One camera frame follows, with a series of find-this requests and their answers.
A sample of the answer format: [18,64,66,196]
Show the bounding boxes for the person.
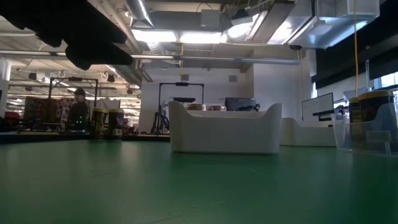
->
[67,87,90,131]

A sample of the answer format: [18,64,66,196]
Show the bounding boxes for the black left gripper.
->
[0,0,134,71]

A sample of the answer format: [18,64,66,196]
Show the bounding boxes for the clear plastic bin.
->
[331,102,398,157]

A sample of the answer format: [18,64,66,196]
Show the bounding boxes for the white computer monitor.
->
[301,92,335,122]

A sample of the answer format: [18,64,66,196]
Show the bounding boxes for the black table frame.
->
[0,132,171,144]

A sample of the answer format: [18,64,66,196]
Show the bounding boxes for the grey box appliance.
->
[224,96,257,112]

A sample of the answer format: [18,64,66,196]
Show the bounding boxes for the black rig frame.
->
[157,82,205,133]

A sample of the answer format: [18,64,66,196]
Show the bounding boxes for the ceiling light panel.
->
[132,28,178,44]
[179,31,223,44]

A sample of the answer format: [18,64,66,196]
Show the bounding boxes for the white plastic bin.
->
[168,100,283,156]
[279,117,337,147]

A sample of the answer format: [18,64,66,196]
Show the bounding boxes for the silver ceiling pipe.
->
[0,49,301,65]

